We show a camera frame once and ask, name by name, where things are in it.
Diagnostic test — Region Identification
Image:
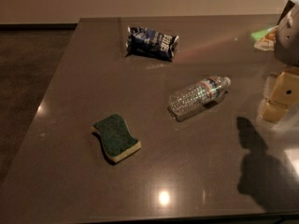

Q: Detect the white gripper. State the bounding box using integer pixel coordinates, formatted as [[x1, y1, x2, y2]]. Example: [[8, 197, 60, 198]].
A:
[[260, 3, 299, 123]]

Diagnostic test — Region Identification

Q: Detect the clear plastic water bottle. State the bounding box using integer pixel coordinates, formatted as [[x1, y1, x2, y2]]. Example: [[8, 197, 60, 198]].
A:
[[168, 76, 231, 116]]

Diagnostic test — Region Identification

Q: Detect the crumpled snack wrapper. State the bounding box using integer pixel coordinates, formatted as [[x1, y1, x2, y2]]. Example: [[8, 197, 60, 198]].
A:
[[251, 26, 278, 51]]

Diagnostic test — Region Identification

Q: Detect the blue crumpled chip bag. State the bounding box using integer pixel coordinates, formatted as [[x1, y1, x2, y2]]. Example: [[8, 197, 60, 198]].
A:
[[126, 27, 179, 62]]

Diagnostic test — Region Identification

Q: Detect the green and yellow sponge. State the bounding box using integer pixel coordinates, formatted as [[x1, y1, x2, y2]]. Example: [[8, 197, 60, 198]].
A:
[[93, 114, 141, 163]]

